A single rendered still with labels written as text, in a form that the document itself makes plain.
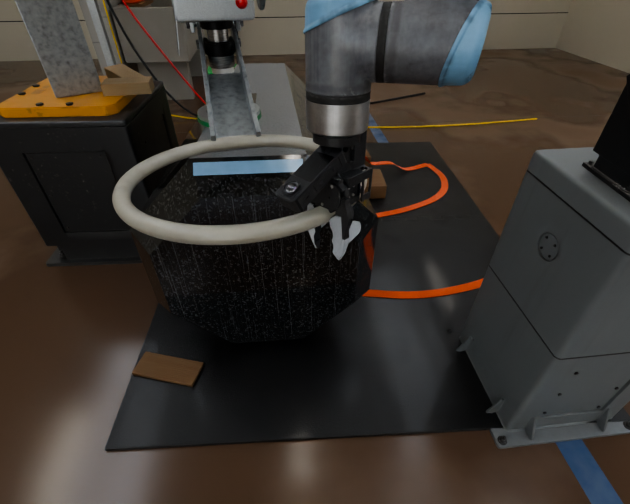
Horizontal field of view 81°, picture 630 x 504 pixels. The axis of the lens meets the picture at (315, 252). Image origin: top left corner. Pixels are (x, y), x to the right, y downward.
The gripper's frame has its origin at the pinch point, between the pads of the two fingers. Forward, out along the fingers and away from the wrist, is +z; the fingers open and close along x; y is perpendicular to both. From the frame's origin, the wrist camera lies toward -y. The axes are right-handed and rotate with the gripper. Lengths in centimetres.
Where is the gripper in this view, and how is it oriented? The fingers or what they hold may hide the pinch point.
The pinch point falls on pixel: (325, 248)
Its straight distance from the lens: 64.7
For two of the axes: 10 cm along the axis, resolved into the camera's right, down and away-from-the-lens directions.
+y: 7.0, -4.1, 5.9
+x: -7.1, -4.0, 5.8
